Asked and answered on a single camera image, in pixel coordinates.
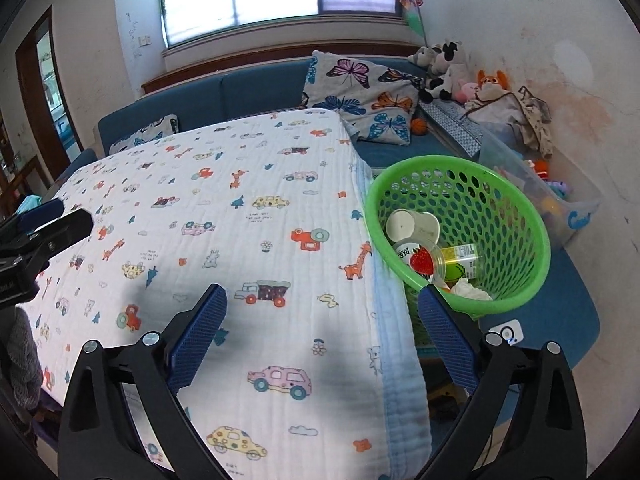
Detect clear bottle yellow label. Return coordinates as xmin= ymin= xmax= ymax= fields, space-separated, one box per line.
xmin=440 ymin=241 xmax=481 ymax=281

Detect white tissue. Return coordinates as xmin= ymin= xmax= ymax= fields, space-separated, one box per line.
xmin=450 ymin=277 xmax=493 ymax=302

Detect blue sofa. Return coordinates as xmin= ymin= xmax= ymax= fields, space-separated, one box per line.
xmin=70 ymin=55 xmax=601 ymax=381

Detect cow plush toy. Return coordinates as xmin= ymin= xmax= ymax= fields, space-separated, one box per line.
xmin=420 ymin=40 xmax=468 ymax=101

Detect large butterfly pillow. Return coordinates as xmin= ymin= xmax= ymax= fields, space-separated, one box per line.
xmin=300 ymin=50 xmax=423 ymax=146

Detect blue wet wipes pack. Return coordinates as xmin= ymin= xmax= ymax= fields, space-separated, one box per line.
xmin=17 ymin=195 xmax=48 ymax=216

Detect white green paper cup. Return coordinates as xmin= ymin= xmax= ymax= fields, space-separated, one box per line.
xmin=385 ymin=208 xmax=441 ymax=246

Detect orange fox plush toy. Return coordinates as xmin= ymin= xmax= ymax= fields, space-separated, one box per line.
xmin=472 ymin=69 xmax=511 ymax=98

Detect clear storage bin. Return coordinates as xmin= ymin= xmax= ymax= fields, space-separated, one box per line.
xmin=477 ymin=132 xmax=601 ymax=251

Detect small colourful toys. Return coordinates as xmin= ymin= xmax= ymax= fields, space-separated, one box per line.
xmin=525 ymin=159 xmax=571 ymax=216

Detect printed blanket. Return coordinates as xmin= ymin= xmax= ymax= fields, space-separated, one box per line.
xmin=25 ymin=108 xmax=433 ymax=480

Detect small butterfly pillow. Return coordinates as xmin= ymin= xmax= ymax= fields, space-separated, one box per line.
xmin=109 ymin=114 xmax=180 ymax=155

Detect brown framed doorway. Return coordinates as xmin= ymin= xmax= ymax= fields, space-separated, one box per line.
xmin=15 ymin=5 xmax=76 ymax=171

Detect wooden window ledge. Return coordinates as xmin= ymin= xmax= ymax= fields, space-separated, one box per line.
xmin=141 ymin=40 xmax=416 ymax=95

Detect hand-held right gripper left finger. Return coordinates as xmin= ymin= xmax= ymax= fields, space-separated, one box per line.
xmin=57 ymin=283 xmax=228 ymax=480

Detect person's left forearm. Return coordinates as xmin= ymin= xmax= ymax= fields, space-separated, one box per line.
xmin=0 ymin=305 xmax=45 ymax=411

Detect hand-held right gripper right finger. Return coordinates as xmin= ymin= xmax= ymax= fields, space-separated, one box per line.
xmin=417 ymin=284 xmax=587 ymax=480

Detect beige patterned cloth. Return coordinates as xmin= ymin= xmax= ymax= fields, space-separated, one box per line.
xmin=465 ymin=87 xmax=555 ymax=158

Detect green plastic basket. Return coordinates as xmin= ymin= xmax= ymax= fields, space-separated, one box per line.
xmin=364 ymin=155 xmax=552 ymax=317

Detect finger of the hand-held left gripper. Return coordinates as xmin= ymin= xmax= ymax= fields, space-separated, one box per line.
xmin=29 ymin=208 xmax=95 ymax=267
xmin=20 ymin=199 xmax=66 ymax=233

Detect pink plush toy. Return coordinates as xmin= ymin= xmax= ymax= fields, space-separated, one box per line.
xmin=452 ymin=81 xmax=481 ymax=103

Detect small white device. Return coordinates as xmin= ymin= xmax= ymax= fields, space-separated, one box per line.
xmin=487 ymin=321 xmax=524 ymax=346

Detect grey plush toy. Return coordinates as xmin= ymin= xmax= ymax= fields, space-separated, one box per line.
xmin=406 ymin=46 xmax=443 ymax=67

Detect dark wooden cabinet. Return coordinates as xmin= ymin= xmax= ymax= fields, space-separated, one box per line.
xmin=0 ymin=125 xmax=56 ymax=201

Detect grey patterned seat mat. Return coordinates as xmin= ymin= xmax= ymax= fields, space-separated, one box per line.
xmin=419 ymin=100 xmax=488 ymax=158

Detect clear pudding cup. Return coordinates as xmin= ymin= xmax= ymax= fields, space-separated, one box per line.
xmin=391 ymin=240 xmax=447 ymax=288

